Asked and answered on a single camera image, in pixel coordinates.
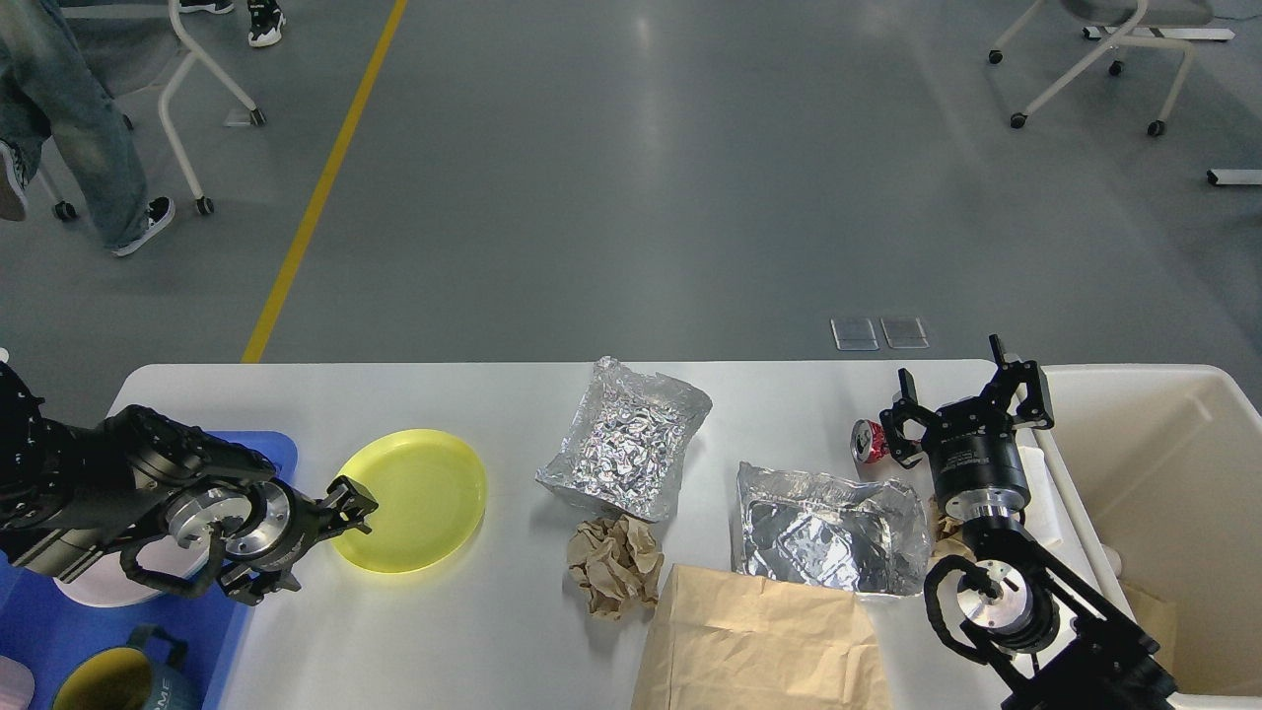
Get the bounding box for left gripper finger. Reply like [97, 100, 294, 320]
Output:
[217, 562, 302, 607]
[316, 475, 379, 538]

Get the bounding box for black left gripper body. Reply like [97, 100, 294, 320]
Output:
[217, 480, 332, 583]

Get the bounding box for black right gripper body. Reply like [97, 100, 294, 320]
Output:
[933, 399, 1031, 520]

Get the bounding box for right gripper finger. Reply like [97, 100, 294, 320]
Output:
[880, 370, 935, 470]
[989, 335, 1055, 430]

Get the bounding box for yellow-green plastic plate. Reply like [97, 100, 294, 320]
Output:
[333, 430, 488, 575]

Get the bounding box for pink mug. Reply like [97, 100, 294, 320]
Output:
[0, 656, 35, 710]

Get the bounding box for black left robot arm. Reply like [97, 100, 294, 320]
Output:
[1, 364, 379, 605]

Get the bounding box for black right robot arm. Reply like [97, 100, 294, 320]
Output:
[880, 335, 1177, 709]

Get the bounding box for crushed red soda can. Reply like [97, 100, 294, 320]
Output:
[851, 419, 888, 464]

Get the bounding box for small crumpled brown paper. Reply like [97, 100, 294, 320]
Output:
[929, 496, 977, 567]

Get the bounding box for flattened foil tray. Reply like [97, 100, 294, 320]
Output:
[731, 462, 933, 597]

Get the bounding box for floor outlet plates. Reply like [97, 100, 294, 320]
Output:
[830, 318, 933, 352]

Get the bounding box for cream plastic bin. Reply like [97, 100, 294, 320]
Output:
[1035, 364, 1261, 709]

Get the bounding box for blue-grey mug yellow inside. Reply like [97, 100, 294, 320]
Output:
[50, 624, 202, 709]

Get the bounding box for white round plate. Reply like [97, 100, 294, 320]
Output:
[54, 536, 209, 609]

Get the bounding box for blue plastic tray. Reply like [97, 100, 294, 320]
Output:
[0, 429, 300, 710]

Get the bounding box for brown paper bag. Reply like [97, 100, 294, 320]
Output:
[631, 562, 892, 709]

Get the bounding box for crumpled brown paper ball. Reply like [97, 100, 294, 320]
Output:
[565, 515, 666, 620]

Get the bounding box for crumpled foil tray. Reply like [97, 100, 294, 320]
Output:
[535, 356, 713, 523]

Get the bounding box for white bar on floor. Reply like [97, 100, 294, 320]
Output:
[1205, 168, 1262, 187]

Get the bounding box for white office chair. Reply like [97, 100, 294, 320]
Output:
[1007, 1, 1235, 139]

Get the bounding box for person in black coat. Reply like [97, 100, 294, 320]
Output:
[177, 1, 286, 48]

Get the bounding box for person in blue jeans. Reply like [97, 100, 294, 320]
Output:
[1, 1, 175, 259]

